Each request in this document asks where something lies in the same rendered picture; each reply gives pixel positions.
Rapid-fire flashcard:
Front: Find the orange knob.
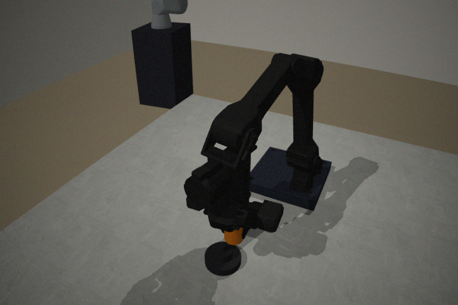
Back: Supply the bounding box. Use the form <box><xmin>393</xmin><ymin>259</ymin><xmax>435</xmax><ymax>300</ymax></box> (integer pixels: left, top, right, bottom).
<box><xmin>224</xmin><ymin>228</ymin><xmax>243</xmax><ymax>245</ymax></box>

